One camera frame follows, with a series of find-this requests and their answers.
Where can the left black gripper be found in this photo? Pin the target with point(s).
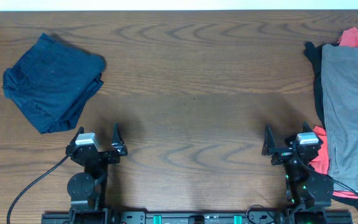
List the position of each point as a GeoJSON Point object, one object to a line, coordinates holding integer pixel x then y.
{"type": "Point", "coordinates": [117, 148]}

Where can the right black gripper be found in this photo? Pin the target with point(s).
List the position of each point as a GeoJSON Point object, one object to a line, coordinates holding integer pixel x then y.
{"type": "Point", "coordinates": [270, 148]}

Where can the grey shorts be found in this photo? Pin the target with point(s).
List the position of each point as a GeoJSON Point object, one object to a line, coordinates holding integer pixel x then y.
{"type": "Point", "coordinates": [339, 78]}

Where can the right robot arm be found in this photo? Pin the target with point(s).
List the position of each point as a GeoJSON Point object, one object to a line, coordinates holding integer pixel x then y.
{"type": "Point", "coordinates": [308, 190]}

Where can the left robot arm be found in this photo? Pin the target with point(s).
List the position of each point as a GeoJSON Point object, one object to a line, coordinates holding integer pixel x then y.
{"type": "Point", "coordinates": [87, 189]}

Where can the red t-shirt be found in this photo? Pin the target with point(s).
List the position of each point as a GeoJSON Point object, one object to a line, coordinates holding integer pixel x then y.
{"type": "Point", "coordinates": [335, 67]}

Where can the folded navy blue shorts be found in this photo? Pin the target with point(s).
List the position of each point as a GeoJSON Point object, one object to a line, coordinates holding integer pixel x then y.
{"type": "Point", "coordinates": [52, 82]}

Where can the black garment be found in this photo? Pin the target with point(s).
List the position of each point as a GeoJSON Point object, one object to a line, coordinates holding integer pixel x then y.
{"type": "Point", "coordinates": [321, 163]}

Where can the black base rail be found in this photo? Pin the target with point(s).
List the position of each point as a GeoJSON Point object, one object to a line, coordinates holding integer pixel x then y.
{"type": "Point", "coordinates": [253, 216]}

